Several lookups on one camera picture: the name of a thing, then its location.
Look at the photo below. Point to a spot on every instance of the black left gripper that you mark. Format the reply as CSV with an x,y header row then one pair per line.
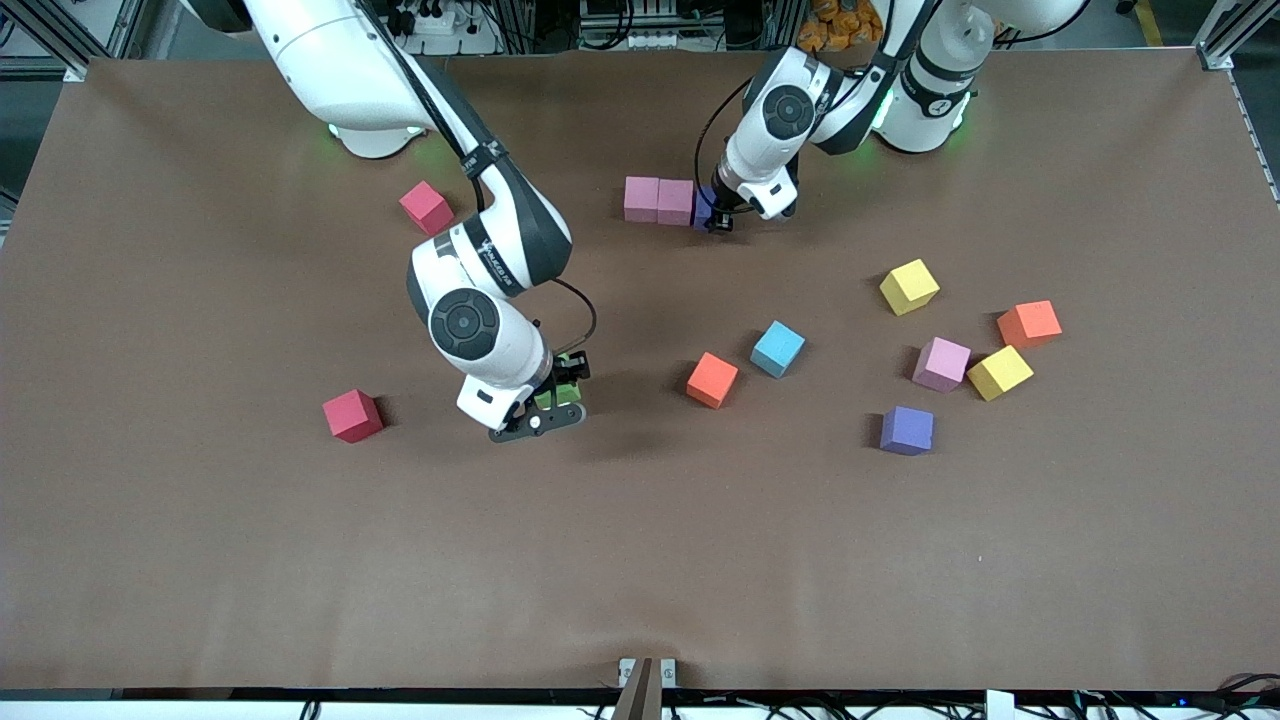
x,y
720,213

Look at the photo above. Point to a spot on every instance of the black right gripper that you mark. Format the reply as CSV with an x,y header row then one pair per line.
x,y
565,370

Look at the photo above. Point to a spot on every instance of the green foam cube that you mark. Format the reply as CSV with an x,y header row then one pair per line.
x,y
570,393

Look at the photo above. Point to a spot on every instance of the purple foam cube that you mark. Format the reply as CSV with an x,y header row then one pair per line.
x,y
906,430
702,205

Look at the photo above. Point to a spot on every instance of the pink foam cube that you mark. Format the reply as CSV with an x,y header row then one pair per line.
x,y
940,362
675,200
641,197

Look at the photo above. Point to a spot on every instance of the blue foam cube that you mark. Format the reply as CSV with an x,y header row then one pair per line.
x,y
777,348

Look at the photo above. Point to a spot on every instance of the red foam cube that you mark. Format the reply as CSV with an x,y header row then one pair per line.
x,y
425,205
350,415

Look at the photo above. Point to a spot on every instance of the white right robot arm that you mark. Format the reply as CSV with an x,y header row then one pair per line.
x,y
470,320

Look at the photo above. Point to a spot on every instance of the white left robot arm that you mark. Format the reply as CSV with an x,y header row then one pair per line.
x,y
785,110

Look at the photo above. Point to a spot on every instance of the orange foam cube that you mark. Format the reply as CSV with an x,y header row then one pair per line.
x,y
711,380
1028,322

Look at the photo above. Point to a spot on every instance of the brown paper table cover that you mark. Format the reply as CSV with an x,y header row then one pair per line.
x,y
640,560

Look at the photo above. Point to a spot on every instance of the yellow foam cube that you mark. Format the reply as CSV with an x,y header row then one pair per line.
x,y
908,285
998,372

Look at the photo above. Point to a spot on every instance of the white equipment box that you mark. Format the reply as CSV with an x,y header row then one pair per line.
x,y
630,25

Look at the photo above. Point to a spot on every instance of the bag of orange objects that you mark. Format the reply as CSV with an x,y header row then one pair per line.
x,y
840,25

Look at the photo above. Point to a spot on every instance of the white power strip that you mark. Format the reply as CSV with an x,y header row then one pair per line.
x,y
440,20

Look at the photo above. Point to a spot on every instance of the metal mounting bracket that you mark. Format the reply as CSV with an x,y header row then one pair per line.
x,y
668,672

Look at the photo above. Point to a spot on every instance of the grey camera pole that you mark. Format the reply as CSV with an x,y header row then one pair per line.
x,y
638,695

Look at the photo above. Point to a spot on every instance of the aluminium frame profile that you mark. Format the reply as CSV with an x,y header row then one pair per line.
x,y
1225,45
40,30

